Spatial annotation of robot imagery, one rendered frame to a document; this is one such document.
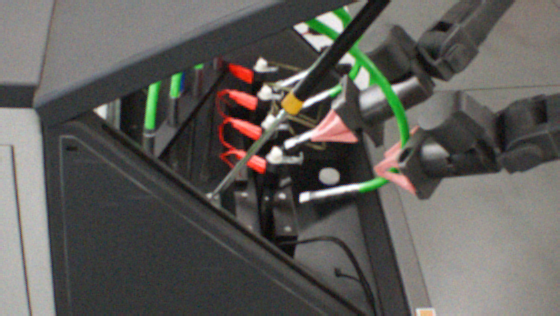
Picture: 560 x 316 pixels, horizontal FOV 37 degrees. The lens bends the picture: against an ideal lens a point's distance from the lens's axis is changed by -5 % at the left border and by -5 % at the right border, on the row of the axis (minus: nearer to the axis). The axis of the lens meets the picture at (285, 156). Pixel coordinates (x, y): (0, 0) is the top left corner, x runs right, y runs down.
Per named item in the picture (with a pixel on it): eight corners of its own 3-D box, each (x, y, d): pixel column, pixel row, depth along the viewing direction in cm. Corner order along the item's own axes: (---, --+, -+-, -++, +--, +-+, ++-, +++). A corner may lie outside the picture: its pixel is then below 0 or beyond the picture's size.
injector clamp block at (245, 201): (286, 293, 153) (299, 234, 143) (230, 292, 151) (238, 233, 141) (266, 163, 178) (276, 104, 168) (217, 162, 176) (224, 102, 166)
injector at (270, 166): (280, 254, 151) (299, 164, 138) (252, 253, 150) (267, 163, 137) (279, 242, 153) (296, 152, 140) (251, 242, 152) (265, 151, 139)
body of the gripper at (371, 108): (337, 79, 131) (378, 57, 128) (375, 124, 136) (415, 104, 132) (333, 104, 126) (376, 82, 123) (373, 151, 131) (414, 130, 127)
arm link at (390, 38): (474, 56, 124) (441, 47, 132) (432, -1, 119) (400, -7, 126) (421, 115, 123) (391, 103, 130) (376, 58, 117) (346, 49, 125)
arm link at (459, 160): (506, 181, 108) (517, 143, 110) (476, 152, 105) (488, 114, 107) (464, 185, 114) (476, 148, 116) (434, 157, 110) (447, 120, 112)
